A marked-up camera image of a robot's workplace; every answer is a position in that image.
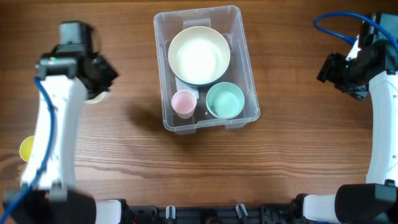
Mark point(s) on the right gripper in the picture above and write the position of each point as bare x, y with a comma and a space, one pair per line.
329, 69

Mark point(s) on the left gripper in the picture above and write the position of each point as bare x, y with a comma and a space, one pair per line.
111, 74

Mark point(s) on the pale green cup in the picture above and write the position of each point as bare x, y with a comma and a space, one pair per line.
102, 96

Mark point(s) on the pink cup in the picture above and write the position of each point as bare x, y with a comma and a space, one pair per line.
184, 103

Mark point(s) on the cream beige bowl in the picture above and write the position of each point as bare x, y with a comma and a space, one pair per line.
199, 54

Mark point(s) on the mint green small bowl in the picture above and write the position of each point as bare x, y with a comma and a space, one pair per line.
225, 100

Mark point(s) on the dark blue bowl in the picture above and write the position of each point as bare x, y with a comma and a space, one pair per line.
203, 84

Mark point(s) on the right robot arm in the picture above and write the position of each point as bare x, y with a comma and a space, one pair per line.
370, 69

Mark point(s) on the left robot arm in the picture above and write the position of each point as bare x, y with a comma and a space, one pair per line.
71, 74

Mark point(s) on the clear plastic storage container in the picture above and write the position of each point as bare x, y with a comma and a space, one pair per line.
228, 21

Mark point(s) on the yellow cup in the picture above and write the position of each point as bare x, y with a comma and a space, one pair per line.
25, 148

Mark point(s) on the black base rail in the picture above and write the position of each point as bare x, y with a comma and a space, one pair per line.
238, 214

